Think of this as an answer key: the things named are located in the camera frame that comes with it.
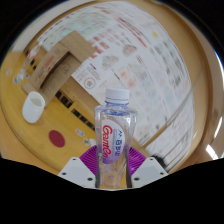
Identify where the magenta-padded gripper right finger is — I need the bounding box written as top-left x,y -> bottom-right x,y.
125,146 -> 169,189

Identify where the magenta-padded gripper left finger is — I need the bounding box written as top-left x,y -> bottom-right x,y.
58,144 -> 101,189

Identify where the clear plastic water bottle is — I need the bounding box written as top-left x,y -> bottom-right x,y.
93,87 -> 139,190

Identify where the round dark-rimmed sticker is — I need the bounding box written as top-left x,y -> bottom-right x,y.
83,137 -> 97,147

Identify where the flat round red coaster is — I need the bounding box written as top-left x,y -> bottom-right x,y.
48,129 -> 66,148

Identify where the white cup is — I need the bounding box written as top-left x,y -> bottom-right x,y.
21,91 -> 46,124

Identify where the open brown cardboard box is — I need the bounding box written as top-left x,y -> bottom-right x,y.
21,30 -> 96,106

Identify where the wooden slatted wall ledge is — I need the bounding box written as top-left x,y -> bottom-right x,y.
53,88 -> 97,131

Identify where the wall poster display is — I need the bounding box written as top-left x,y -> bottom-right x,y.
36,3 -> 198,171

